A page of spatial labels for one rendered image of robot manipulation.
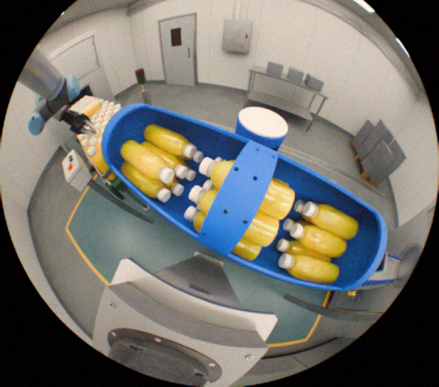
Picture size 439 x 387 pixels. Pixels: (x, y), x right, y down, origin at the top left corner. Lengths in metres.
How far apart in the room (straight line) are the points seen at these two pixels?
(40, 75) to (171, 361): 0.50
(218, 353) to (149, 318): 0.11
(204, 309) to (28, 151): 4.72
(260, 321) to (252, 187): 0.25
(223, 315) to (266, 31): 3.68
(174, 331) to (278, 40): 3.66
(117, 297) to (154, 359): 0.11
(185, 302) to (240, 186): 0.22
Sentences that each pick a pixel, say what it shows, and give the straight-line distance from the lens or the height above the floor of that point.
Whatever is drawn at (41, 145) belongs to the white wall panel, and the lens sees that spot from 4.69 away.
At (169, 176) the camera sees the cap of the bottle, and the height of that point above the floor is 1.11.
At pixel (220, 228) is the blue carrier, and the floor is 1.19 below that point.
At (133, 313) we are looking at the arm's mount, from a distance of 0.24.
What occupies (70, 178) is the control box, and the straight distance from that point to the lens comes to 0.69.
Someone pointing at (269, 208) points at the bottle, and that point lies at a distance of 0.25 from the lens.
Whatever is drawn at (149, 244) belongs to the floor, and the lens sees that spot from 1.55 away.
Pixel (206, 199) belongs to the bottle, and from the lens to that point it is 0.27.
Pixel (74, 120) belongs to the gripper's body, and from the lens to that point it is 0.63.
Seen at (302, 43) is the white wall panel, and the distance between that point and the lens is 3.55.
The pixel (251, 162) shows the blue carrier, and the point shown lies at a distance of 0.21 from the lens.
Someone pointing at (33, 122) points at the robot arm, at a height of 1.39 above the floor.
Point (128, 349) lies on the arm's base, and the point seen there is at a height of 1.25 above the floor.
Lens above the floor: 1.39
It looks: 55 degrees down
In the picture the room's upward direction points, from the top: 5 degrees clockwise
